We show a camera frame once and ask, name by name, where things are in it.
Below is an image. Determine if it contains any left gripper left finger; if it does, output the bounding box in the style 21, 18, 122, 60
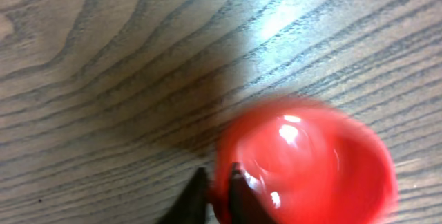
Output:
157, 167, 209, 224

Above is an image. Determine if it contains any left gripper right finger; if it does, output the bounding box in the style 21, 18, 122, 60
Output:
228, 163, 276, 224

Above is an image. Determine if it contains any red scoop with blue handle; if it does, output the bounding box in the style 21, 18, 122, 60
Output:
212, 97, 398, 223

